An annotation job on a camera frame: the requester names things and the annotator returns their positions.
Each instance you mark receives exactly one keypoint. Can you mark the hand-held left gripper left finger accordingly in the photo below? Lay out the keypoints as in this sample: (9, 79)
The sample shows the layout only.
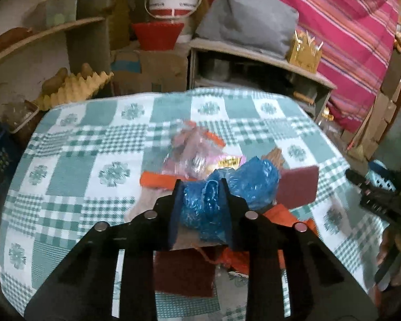
(174, 219)

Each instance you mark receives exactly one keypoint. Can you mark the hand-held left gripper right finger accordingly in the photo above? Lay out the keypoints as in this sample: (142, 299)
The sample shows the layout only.
(229, 222)

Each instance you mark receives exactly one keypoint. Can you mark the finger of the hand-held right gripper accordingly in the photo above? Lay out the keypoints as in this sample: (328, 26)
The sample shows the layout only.
(356, 177)

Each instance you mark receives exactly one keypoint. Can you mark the blue plastic bag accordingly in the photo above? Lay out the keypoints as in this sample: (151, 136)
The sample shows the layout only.
(235, 187)

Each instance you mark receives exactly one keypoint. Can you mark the dark red scouring pad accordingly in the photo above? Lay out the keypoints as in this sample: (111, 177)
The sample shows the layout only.
(183, 274)
(299, 185)

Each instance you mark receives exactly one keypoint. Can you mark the light blue plastic stool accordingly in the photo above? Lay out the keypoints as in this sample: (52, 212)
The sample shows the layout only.
(377, 170)

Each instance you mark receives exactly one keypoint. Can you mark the yellow snack wrapper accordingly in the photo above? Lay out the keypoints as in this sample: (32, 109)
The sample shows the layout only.
(229, 163)

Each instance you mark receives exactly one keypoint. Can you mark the clear pink plastic bag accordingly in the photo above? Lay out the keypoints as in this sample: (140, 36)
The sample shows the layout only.
(190, 152)

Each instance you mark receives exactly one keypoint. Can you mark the flattened cardboard pieces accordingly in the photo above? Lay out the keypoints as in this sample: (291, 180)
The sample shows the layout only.
(384, 107)

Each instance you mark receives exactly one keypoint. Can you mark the brown paper scrap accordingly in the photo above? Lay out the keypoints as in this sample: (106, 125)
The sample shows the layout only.
(274, 157)

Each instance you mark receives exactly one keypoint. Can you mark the green checked tablecloth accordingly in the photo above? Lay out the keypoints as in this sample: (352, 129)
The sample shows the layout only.
(87, 174)

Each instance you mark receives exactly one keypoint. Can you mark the gold toothpick box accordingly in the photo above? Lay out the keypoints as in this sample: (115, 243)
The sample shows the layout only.
(304, 55)

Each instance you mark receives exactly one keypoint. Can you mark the wooden cabinet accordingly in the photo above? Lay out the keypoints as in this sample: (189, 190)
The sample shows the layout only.
(254, 73)

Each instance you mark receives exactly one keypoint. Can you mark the pink striped blanket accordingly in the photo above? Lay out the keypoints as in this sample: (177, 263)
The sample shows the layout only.
(347, 30)

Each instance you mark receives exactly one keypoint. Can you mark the cardboard box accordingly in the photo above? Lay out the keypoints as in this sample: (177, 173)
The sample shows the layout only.
(153, 70)

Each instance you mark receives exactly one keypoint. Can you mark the metal pot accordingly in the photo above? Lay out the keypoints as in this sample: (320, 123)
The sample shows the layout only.
(217, 67)

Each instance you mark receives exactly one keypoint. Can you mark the yellow egg tray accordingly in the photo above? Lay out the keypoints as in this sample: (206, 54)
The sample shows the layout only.
(77, 88)

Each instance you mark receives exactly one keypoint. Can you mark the brown potato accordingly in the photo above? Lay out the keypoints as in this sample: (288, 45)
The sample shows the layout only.
(55, 79)
(87, 70)

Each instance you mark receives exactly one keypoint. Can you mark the red plastic basket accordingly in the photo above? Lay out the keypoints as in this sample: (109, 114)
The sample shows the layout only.
(157, 36)

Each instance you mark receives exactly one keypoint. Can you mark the small brown basket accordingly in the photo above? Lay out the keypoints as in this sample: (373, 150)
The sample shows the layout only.
(20, 117)

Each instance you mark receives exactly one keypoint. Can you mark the grey cushion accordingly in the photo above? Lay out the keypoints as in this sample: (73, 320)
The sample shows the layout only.
(250, 20)

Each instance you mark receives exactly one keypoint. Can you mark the white plastic bucket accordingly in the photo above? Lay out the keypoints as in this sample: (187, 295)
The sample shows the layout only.
(173, 0)

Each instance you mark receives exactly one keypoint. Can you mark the curved wooden shelf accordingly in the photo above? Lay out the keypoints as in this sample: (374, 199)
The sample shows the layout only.
(43, 35)

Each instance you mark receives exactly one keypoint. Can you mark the clear plastic container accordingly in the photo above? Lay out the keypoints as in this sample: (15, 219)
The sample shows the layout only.
(55, 6)

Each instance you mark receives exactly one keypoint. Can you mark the sweet potato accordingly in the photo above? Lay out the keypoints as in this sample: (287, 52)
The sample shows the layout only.
(11, 36)

